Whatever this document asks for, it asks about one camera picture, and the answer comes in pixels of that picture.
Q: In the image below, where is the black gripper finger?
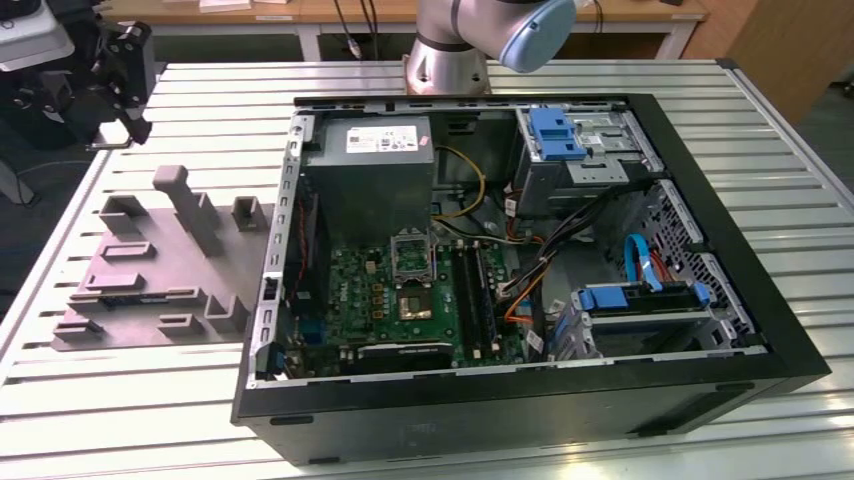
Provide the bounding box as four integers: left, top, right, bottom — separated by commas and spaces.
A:
99, 20, 155, 147
9, 69, 76, 126

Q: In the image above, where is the CPU socket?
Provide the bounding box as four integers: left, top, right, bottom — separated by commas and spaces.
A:
396, 287, 439, 322

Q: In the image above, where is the grey parts rack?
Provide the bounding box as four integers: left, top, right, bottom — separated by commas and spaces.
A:
49, 164, 279, 354

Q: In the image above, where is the dark green RAM stick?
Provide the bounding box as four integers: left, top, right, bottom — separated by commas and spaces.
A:
97, 295, 172, 308

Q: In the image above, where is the grey power supply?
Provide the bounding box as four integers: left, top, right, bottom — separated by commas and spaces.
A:
303, 115, 439, 239

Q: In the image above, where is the black case fan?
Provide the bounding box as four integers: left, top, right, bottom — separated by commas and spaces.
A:
292, 172, 333, 314

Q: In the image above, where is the green motherboard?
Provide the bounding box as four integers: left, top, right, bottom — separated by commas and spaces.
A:
285, 233, 528, 376

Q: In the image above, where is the black RAM slot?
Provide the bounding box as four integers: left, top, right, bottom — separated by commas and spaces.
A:
451, 242, 479, 356
467, 242, 495, 355
459, 242, 487, 356

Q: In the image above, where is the black graphics card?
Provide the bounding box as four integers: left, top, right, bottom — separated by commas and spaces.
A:
355, 341, 456, 375

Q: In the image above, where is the silver drive cage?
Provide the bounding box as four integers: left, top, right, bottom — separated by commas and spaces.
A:
514, 106, 667, 217

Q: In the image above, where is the hard disk in blue carrier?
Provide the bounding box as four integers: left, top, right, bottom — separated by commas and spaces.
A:
574, 280, 710, 314

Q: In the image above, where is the black PC case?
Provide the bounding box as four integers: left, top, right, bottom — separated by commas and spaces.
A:
229, 92, 833, 466

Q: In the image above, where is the silver disk bay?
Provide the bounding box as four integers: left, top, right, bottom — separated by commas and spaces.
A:
546, 279, 762, 362

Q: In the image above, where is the wooden cabinet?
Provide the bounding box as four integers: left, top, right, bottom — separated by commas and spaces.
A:
683, 0, 854, 126

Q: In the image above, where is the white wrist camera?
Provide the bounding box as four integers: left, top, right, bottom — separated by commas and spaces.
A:
0, 0, 76, 72

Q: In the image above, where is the red black twisted wire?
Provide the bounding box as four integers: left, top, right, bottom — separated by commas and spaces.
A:
296, 204, 316, 284

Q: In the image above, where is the yellow wire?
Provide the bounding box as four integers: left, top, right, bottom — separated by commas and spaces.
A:
430, 144, 487, 220

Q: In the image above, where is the blue drive bracket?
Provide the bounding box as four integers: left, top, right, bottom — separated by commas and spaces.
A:
524, 106, 580, 162

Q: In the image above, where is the black cable bundle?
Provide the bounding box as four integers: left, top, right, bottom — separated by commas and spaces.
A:
498, 180, 654, 297

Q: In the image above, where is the orange wire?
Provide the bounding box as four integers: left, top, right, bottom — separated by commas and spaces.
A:
500, 282, 556, 334

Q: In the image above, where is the wooden desk white frame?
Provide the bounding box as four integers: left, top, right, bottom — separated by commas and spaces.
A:
99, 0, 708, 62

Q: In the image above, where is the blue flat cable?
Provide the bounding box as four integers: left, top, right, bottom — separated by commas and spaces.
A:
623, 234, 667, 294

